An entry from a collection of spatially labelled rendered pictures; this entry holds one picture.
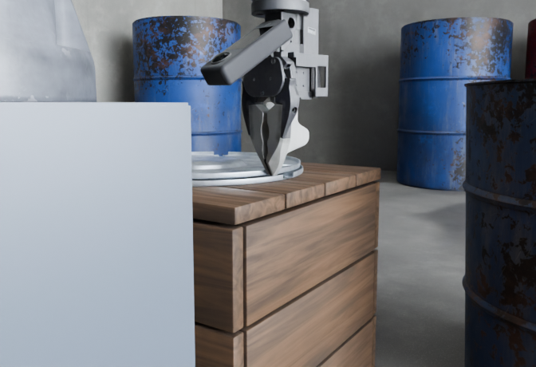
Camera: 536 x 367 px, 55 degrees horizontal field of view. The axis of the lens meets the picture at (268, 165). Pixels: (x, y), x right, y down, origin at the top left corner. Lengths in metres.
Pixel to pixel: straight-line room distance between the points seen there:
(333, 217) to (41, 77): 0.50
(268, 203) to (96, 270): 0.33
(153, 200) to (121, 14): 2.99
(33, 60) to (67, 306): 0.11
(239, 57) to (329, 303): 0.34
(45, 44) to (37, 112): 0.04
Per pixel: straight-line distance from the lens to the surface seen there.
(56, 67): 0.25
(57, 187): 0.23
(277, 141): 0.62
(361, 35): 3.65
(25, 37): 0.24
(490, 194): 0.77
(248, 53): 0.59
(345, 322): 0.77
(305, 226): 0.62
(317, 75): 0.65
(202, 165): 0.71
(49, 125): 0.22
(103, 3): 3.13
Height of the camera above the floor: 0.45
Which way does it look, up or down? 7 degrees down
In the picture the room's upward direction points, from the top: straight up
